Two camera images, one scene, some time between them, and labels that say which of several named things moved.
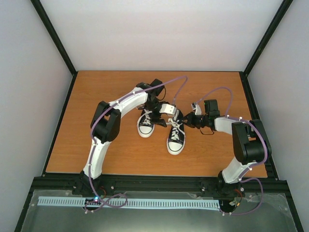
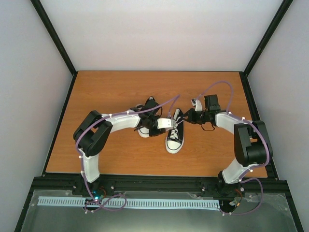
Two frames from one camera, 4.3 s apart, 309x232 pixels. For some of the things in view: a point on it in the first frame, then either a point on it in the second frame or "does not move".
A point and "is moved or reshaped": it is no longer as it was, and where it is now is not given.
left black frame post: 54,36 does not move
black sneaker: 176,139 does not move
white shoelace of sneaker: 175,136 is moved or reshaped
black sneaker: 146,125 does not move
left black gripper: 158,121 -> 152,134
